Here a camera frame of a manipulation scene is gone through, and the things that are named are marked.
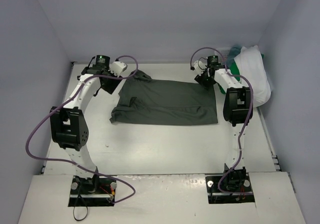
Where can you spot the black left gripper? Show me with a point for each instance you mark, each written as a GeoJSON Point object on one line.
{"type": "Point", "coordinates": [110, 82]}

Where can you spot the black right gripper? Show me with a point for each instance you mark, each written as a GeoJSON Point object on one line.
{"type": "Point", "coordinates": [205, 79]}

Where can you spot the grey t shirt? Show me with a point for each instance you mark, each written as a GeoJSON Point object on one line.
{"type": "Point", "coordinates": [143, 100]}

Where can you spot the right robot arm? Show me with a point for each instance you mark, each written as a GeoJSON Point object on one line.
{"type": "Point", "coordinates": [237, 111]}

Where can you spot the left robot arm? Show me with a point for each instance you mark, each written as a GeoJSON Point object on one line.
{"type": "Point", "coordinates": [68, 126]}

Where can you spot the green t shirt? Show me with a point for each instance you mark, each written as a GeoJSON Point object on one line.
{"type": "Point", "coordinates": [233, 68]}

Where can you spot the white laundry basket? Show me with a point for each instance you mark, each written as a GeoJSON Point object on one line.
{"type": "Point", "coordinates": [223, 55]}

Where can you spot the light blue garment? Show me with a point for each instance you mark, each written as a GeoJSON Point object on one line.
{"type": "Point", "coordinates": [233, 52]}

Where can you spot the white t shirt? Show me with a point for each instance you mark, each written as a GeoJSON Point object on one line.
{"type": "Point", "coordinates": [250, 65]}

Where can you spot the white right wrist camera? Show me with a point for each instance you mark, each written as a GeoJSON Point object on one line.
{"type": "Point", "coordinates": [199, 67]}

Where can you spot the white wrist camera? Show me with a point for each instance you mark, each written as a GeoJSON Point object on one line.
{"type": "Point", "coordinates": [117, 67]}
{"type": "Point", "coordinates": [199, 67]}

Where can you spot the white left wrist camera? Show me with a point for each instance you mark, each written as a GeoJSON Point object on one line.
{"type": "Point", "coordinates": [117, 67]}

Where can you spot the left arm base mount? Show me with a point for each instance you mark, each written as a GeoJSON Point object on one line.
{"type": "Point", "coordinates": [84, 192]}

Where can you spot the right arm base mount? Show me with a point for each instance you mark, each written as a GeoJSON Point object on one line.
{"type": "Point", "coordinates": [238, 192]}

